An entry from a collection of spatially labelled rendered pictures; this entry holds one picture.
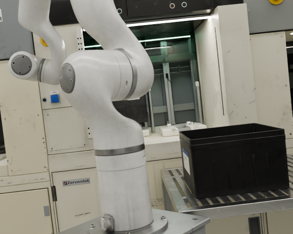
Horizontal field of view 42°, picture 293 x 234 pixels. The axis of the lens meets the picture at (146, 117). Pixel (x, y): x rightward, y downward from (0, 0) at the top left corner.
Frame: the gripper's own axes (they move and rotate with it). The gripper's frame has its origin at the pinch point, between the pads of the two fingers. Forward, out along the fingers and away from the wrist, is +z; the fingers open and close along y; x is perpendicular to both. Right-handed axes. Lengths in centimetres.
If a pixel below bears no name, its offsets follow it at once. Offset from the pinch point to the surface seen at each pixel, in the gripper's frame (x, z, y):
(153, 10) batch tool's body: 22, 12, 45
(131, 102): -16, 44, 32
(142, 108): -19, 44, 36
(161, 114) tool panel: -27, 102, 50
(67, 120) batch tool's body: -19.9, 12.8, 3.9
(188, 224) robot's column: -44, -60, 41
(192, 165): -34, -40, 46
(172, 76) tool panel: -3, 102, 61
